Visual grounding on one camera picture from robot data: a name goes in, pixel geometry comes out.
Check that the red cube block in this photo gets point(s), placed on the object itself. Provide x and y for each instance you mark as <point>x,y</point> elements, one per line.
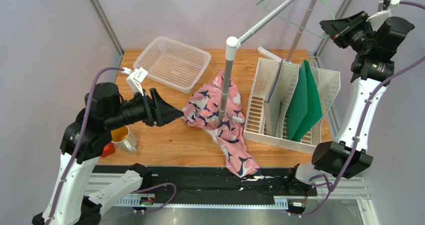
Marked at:
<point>108,150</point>

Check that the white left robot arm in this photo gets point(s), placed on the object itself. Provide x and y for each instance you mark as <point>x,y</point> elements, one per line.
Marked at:
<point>82,145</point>

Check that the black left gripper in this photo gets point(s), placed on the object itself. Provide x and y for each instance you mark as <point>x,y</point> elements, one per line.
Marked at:
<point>157,111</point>

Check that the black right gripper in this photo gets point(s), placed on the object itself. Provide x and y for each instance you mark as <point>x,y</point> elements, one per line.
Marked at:
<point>342,32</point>

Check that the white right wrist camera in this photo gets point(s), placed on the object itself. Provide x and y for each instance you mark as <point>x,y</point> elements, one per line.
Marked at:
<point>384,11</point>

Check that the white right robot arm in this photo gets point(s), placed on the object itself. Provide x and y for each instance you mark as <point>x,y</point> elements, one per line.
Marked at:
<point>372,71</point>

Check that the pale green clothes hanger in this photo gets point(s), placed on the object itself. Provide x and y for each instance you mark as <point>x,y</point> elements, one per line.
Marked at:
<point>296,11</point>

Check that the yellow-lined patterned mug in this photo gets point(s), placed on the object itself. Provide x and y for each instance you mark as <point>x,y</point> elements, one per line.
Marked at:
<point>124,139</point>

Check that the grey document folder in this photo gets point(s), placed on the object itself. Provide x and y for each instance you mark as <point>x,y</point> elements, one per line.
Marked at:
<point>272,103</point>

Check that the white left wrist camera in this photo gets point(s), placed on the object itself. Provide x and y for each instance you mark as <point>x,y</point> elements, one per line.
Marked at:
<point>135,78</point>

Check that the green document folder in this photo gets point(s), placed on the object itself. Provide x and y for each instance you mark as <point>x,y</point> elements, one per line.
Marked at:
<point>304,110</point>

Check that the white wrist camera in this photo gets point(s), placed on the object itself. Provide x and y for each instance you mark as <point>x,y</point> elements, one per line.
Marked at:
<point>135,78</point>
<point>384,11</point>

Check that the pink patterned shorts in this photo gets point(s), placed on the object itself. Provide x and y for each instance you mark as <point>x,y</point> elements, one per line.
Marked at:
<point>202,111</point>

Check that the white file organizer rack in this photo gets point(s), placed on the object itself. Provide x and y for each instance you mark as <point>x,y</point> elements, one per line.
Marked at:
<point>288,103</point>

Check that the white perforated basket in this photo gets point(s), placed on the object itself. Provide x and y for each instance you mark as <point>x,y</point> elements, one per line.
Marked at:
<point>173,63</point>

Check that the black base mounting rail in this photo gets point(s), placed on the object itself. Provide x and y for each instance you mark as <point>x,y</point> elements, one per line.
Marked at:
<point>218,186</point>

